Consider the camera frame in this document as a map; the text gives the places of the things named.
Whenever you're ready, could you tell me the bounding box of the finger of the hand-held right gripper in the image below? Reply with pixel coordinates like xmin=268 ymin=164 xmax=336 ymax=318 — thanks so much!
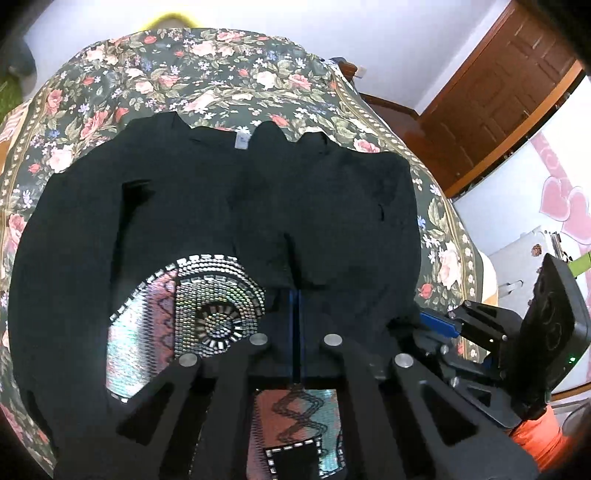
xmin=413 ymin=335 xmax=522 ymax=428
xmin=419 ymin=299 xmax=525 ymax=354

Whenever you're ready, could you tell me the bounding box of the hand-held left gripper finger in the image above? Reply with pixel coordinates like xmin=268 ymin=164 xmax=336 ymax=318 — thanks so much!
xmin=54 ymin=288 xmax=297 ymax=480
xmin=298 ymin=290 xmax=541 ymax=480

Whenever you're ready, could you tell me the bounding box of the black sequined sweater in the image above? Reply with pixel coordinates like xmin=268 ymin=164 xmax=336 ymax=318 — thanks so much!
xmin=8 ymin=112 xmax=423 ymax=480

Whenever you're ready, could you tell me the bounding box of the white plastic box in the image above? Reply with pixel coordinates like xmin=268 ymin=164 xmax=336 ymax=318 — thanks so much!
xmin=482 ymin=226 xmax=561 ymax=319

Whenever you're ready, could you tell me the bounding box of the brown wooden door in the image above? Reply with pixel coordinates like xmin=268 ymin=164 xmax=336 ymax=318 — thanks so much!
xmin=418 ymin=0 xmax=587 ymax=197

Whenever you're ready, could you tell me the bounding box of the floral bed sheet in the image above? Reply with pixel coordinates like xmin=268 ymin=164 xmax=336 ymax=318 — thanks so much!
xmin=0 ymin=28 xmax=485 ymax=476

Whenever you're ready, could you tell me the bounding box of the yellow round item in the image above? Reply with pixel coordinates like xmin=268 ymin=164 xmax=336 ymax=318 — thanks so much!
xmin=147 ymin=11 xmax=197 ymax=31

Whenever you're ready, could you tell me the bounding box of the red white striped cloth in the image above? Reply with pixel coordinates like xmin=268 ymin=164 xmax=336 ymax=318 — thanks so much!
xmin=0 ymin=99 xmax=35 ymax=144

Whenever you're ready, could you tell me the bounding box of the grey plush toy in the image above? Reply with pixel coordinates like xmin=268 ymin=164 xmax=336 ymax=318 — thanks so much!
xmin=0 ymin=34 xmax=38 ymax=77

